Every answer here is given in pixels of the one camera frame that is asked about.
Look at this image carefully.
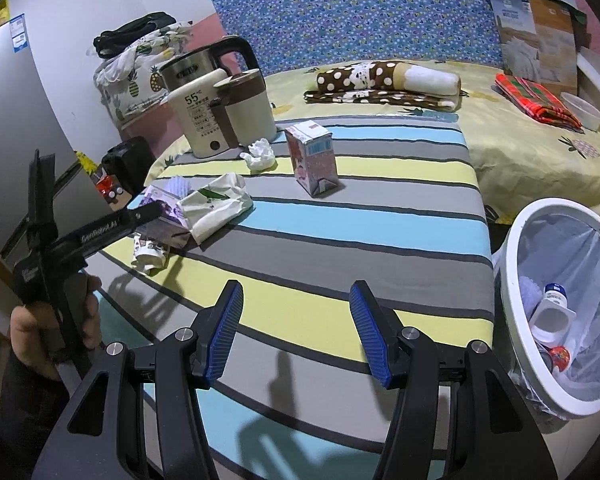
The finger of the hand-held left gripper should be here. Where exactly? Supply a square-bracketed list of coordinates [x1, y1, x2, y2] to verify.
[121, 201, 163, 231]

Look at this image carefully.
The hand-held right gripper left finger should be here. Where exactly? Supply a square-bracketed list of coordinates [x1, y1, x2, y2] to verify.
[37, 280, 245, 480]

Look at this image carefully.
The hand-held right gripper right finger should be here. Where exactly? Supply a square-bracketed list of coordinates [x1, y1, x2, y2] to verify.
[349, 280, 556, 480]

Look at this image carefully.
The lilac ribbed plastic package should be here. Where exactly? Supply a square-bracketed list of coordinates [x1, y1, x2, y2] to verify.
[132, 175, 193, 248]

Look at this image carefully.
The patterned paper cup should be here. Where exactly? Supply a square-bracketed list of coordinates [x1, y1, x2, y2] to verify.
[131, 235, 168, 276]

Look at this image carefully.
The white leaf print bag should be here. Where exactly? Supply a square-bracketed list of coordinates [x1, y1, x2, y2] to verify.
[176, 172, 254, 247]

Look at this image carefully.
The white tissue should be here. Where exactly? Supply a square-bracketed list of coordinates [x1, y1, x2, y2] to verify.
[240, 140, 277, 175]

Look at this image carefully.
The white trash bin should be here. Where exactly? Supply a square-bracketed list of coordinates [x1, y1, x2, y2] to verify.
[492, 198, 600, 433]

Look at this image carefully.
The pink drink carton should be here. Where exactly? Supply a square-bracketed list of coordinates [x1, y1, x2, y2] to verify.
[284, 122, 340, 197]

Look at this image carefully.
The red jelly cup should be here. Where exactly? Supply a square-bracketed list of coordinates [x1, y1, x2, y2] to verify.
[545, 344, 573, 373]

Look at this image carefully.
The person's left forearm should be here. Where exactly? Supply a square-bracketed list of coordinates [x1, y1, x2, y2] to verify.
[0, 352, 86, 480]

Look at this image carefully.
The person's left hand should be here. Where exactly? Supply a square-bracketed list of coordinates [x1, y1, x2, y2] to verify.
[7, 272, 103, 381]

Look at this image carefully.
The small red white ornament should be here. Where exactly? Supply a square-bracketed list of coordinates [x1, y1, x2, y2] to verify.
[96, 170, 131, 207]

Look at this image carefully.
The black suitcase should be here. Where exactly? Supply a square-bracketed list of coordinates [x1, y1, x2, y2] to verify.
[101, 136, 153, 196]

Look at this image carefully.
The pink storage box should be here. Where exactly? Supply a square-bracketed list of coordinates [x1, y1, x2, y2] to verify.
[117, 105, 191, 161]

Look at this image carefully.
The striped tablecloth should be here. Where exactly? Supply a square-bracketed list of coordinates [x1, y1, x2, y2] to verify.
[80, 115, 496, 480]

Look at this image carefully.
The steel and beige electric kettle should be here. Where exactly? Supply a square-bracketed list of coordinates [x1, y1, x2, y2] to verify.
[159, 35, 262, 158]

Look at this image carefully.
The pineapple print bedding bag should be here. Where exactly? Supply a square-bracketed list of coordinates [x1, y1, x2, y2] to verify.
[94, 21, 196, 128]

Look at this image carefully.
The grey refrigerator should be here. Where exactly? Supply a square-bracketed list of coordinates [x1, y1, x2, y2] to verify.
[0, 10, 88, 261]

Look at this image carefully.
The white brown thermos kettle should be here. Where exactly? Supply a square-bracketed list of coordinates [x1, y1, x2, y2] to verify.
[211, 71, 278, 147]

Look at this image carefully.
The black bag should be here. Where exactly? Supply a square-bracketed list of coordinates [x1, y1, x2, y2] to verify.
[94, 11, 177, 58]

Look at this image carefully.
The translucent bin liner bag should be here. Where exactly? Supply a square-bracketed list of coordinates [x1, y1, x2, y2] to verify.
[517, 212, 600, 403]

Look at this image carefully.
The brown polka-dot folded blanket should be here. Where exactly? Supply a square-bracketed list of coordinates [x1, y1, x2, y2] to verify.
[304, 87, 468, 113]

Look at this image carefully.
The yellow pineapple bedsheet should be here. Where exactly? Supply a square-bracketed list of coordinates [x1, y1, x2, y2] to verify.
[150, 57, 600, 223]

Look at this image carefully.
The red plaid cloth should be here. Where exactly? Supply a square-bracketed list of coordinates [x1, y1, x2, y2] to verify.
[495, 74, 585, 133]

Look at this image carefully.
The blue floral headboard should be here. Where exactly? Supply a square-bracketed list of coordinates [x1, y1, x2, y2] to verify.
[205, 0, 526, 78]

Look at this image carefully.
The white plastic bowl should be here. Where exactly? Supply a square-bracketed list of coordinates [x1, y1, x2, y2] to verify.
[560, 92, 600, 131]

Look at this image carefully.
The quilt packaging box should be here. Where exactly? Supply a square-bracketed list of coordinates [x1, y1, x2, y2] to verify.
[478, 0, 592, 92]

